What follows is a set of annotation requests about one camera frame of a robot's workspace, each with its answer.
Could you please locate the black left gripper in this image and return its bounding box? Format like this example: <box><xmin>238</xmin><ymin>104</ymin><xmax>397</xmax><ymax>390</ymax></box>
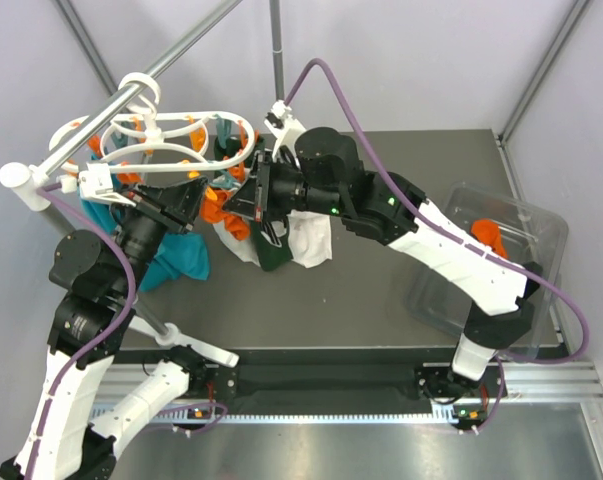
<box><xmin>116</xmin><ymin>175</ymin><xmax>213</xmax><ymax>296</ymax></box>

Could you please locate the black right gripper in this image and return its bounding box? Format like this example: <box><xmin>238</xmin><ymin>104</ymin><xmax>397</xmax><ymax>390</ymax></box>
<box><xmin>223</xmin><ymin>152</ymin><xmax>346</xmax><ymax>224</ymax></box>

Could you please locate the orange sock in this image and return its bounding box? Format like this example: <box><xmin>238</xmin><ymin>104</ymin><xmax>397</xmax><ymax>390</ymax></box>
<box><xmin>470</xmin><ymin>218</ymin><xmax>509</xmax><ymax>259</ymax></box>
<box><xmin>199</xmin><ymin>187</ymin><xmax>250</xmax><ymax>241</ymax></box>

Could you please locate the white and green shirt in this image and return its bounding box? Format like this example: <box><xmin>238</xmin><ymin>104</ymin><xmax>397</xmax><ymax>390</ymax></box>
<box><xmin>212</xmin><ymin>158</ymin><xmax>332</xmax><ymax>272</ymax></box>

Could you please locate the white clip hanger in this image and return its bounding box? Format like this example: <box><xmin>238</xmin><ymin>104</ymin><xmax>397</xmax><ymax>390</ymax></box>
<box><xmin>29</xmin><ymin>72</ymin><xmax>257</xmax><ymax>186</ymax></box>

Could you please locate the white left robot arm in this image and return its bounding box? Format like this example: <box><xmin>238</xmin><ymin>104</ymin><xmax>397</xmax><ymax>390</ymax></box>
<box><xmin>0</xmin><ymin>178</ymin><xmax>209</xmax><ymax>479</ymax></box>

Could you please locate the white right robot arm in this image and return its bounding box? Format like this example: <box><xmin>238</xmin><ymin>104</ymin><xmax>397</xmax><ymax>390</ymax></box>
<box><xmin>223</xmin><ymin>127</ymin><xmax>541</xmax><ymax>396</ymax></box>

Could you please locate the teal cloth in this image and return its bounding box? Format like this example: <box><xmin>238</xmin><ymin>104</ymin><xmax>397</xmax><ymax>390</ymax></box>
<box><xmin>81</xmin><ymin>178</ymin><xmax>211</xmax><ymax>292</ymax></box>

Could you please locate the grey metal clothes rack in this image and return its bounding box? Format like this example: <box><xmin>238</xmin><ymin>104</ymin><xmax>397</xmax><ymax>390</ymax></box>
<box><xmin>0</xmin><ymin>0</ymin><xmax>287</xmax><ymax>369</ymax></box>

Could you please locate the clear plastic bin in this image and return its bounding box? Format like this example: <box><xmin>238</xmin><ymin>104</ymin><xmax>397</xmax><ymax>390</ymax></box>
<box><xmin>406</xmin><ymin>182</ymin><xmax>568</xmax><ymax>358</ymax></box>

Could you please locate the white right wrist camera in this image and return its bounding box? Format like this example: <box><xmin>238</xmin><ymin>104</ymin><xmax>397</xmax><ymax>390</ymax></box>
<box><xmin>264</xmin><ymin>100</ymin><xmax>306</xmax><ymax>156</ymax></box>

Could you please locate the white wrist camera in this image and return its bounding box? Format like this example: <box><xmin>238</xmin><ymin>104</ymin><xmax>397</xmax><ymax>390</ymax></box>
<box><xmin>264</xmin><ymin>100</ymin><xmax>306</xmax><ymax>156</ymax></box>
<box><xmin>56</xmin><ymin>163</ymin><xmax>136</xmax><ymax>207</ymax></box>

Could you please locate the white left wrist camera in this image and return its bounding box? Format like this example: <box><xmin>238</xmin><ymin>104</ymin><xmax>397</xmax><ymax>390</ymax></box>
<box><xmin>56</xmin><ymin>163</ymin><xmax>136</xmax><ymax>207</ymax></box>

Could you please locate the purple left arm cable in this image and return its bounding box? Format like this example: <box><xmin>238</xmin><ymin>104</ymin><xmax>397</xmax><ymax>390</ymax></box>
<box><xmin>28</xmin><ymin>182</ymin><xmax>230</xmax><ymax>480</ymax></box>

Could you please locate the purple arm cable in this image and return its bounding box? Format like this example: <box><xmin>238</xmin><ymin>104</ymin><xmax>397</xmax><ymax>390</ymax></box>
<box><xmin>28</xmin><ymin>182</ymin><xmax>230</xmax><ymax>480</ymax></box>
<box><xmin>285</xmin><ymin>58</ymin><xmax>592</xmax><ymax>436</ymax></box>

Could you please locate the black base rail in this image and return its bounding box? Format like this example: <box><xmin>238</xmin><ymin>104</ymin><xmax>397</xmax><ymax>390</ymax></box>
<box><xmin>93</xmin><ymin>344</ymin><xmax>572</xmax><ymax>416</ymax></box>

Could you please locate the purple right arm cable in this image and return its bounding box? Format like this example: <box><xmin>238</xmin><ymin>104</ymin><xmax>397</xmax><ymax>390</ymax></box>
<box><xmin>285</xmin><ymin>58</ymin><xmax>592</xmax><ymax>436</ymax></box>

